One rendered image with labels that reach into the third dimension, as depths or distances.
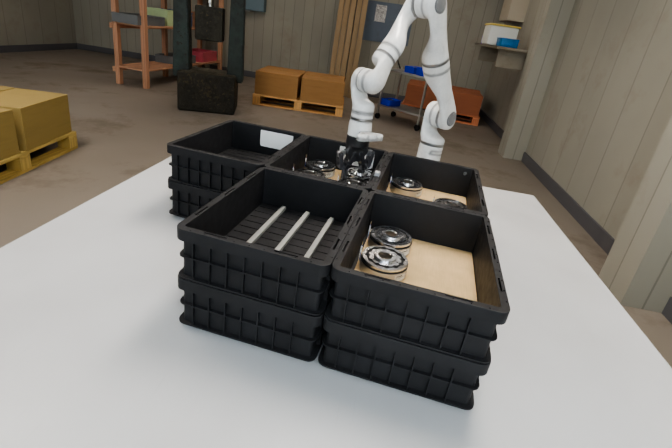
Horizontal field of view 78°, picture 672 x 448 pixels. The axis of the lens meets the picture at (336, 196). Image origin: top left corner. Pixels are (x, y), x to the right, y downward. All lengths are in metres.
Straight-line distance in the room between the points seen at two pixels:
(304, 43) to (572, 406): 8.38
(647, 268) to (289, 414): 2.49
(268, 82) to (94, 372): 5.80
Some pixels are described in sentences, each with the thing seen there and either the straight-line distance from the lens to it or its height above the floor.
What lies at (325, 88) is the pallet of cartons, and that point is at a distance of 6.32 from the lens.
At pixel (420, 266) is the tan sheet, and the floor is 0.83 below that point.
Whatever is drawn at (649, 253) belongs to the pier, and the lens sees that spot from 2.93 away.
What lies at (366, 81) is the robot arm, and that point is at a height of 1.17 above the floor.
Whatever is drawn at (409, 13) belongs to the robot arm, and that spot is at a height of 1.37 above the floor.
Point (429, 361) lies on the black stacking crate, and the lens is 0.79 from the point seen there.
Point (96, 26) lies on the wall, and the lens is 10.85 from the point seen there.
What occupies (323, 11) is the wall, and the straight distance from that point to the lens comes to 8.83.
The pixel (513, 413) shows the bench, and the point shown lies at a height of 0.70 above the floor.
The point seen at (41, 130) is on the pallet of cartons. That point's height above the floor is 0.26.
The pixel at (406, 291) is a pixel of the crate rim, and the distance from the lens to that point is 0.70.
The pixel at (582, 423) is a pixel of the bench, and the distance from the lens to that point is 0.98.
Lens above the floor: 1.31
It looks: 23 degrees down
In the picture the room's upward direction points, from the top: 8 degrees clockwise
